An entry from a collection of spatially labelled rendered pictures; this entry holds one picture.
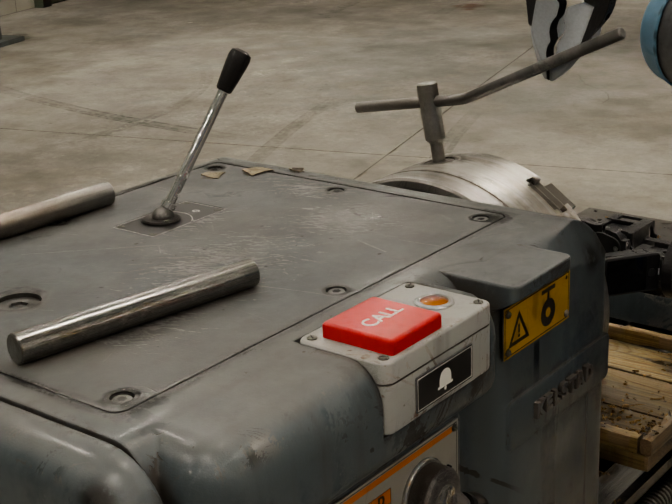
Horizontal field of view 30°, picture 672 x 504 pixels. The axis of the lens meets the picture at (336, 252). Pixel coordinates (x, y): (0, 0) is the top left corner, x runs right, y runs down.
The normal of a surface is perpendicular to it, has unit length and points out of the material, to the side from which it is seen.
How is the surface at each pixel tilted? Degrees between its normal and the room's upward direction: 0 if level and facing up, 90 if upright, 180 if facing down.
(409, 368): 90
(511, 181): 23
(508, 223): 0
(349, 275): 0
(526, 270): 0
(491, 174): 16
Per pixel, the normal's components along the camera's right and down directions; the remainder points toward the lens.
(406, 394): 0.79, 0.18
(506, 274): -0.04, -0.94
